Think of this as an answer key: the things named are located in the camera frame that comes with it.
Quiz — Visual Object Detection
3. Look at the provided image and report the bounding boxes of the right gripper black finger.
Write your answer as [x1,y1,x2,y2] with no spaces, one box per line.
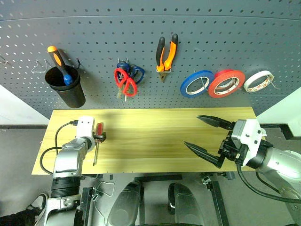
[182,141,224,169]
[196,114,236,131]

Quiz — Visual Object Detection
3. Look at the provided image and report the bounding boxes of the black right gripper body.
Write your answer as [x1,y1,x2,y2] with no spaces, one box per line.
[217,128,246,165]

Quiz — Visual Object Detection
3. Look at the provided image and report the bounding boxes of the red handled screwdriver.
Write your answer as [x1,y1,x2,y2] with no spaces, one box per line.
[93,121,105,167]

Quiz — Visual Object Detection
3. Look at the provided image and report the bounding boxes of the red handled scissors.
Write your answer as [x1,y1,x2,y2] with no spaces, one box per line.
[113,67,138,102]

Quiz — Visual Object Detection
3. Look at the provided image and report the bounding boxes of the orange black handled pliers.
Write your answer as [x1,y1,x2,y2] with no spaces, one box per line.
[156,33,179,82]

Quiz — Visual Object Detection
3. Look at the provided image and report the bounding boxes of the red tape roll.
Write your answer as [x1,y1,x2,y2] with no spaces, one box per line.
[214,68,236,77]
[207,70,246,98]

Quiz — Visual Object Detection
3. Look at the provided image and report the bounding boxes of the white tape roll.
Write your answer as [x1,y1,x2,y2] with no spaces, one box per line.
[243,70,275,93]

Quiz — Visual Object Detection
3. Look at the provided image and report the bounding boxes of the blue tape roll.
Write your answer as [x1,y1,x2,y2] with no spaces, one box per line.
[180,70,215,98]

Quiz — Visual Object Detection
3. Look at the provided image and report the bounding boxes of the grey perforated pegboard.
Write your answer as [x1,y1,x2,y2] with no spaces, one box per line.
[0,0,301,118]

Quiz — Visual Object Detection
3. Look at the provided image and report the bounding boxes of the black cup holder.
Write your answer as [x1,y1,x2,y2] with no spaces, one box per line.
[44,65,86,109]

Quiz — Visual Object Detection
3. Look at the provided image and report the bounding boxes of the dark grey rounded shell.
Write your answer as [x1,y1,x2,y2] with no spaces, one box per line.
[168,182,204,226]
[107,180,144,226]

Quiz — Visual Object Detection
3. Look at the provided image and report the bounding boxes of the white side table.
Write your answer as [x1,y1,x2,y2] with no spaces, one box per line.
[0,84,50,129]
[256,87,301,139]

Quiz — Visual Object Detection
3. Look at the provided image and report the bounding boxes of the grey sneaker shoe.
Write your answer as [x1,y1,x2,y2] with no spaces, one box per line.
[28,193,49,214]

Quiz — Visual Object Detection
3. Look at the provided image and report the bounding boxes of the black trouser leg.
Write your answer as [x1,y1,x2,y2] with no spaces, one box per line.
[0,208,36,226]

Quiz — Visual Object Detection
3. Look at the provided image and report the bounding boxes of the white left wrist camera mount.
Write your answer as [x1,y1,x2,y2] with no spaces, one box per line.
[75,115,96,148]

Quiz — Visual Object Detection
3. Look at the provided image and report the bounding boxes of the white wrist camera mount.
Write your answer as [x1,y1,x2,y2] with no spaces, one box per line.
[231,119,268,168]
[75,115,96,148]

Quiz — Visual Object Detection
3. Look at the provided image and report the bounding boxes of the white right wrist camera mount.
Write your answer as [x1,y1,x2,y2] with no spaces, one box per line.
[231,119,268,168]

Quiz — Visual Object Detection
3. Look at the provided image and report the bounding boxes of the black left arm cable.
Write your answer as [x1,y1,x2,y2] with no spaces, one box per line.
[39,120,79,175]

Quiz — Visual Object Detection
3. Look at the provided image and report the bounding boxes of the loose thin wire hook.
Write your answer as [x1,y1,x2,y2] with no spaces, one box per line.
[94,181,116,222]

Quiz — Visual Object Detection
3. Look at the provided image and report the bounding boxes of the blue handled scissors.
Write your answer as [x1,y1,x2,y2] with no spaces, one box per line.
[116,60,145,99]

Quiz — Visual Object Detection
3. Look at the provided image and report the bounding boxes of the orange black handled screwdriver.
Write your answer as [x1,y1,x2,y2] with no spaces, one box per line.
[47,46,71,82]

